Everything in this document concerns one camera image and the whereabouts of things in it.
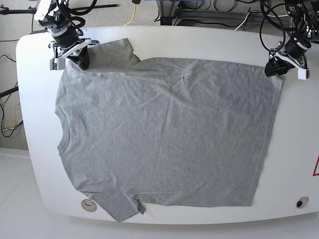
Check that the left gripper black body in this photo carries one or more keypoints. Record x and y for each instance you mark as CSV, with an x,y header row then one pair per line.
x,y
296,49

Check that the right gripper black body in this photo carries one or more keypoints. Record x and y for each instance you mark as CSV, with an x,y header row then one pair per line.
x,y
66,37

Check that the grey T-shirt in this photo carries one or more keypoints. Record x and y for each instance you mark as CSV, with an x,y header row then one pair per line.
x,y
166,131

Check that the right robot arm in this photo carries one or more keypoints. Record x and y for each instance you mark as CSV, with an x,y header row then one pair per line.
x,y
66,33

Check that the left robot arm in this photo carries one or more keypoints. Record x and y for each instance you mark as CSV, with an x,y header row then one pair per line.
x,y
297,40

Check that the black tripod stand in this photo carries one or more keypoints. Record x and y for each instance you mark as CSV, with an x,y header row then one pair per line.
x,y
25,12

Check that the red triangle warning sticker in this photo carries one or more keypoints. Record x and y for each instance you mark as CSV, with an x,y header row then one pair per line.
x,y
316,169

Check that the right table grommet hole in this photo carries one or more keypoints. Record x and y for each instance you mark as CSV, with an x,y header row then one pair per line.
x,y
302,202

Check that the table grommet hole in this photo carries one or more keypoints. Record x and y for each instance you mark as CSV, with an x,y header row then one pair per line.
x,y
89,205
302,202

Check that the left table grommet hole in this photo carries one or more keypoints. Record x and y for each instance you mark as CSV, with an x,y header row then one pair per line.
x,y
89,205

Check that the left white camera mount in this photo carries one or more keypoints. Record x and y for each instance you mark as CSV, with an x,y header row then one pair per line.
x,y
300,64

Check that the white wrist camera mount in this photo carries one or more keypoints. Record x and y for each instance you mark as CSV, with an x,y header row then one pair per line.
x,y
58,61

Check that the aluminium frame stand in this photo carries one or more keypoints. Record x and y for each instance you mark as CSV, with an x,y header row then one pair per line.
x,y
243,15

